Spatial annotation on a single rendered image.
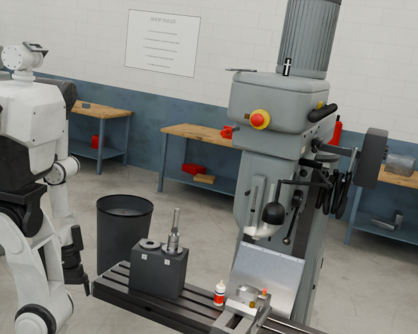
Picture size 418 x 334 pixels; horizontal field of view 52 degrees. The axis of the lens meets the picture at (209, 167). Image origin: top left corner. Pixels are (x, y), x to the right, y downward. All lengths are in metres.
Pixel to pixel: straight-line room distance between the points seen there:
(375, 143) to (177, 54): 4.96
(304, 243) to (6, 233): 1.24
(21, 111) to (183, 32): 5.22
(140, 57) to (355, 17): 3.07
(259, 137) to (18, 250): 0.84
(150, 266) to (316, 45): 1.09
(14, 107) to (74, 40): 6.21
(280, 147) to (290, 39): 0.47
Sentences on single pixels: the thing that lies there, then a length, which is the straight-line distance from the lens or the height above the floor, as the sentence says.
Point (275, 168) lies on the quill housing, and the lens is 1.46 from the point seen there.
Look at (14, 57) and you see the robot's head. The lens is 1.33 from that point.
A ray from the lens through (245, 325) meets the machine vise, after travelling 1.68.
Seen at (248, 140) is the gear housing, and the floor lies 1.67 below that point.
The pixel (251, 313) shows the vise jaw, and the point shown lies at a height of 1.01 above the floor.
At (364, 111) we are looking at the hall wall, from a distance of 5.70.
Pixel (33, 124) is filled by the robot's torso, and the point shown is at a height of 1.67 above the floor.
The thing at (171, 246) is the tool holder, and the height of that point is 1.14.
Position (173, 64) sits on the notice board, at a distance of 6.42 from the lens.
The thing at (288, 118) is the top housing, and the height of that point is 1.78.
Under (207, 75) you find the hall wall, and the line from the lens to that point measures 6.19.
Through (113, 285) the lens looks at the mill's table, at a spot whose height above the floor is 0.92.
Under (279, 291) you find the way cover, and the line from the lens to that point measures 2.05.
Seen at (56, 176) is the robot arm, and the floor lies 1.44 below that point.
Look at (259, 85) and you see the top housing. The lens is 1.32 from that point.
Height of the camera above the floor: 1.94
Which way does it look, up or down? 15 degrees down
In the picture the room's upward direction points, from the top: 8 degrees clockwise
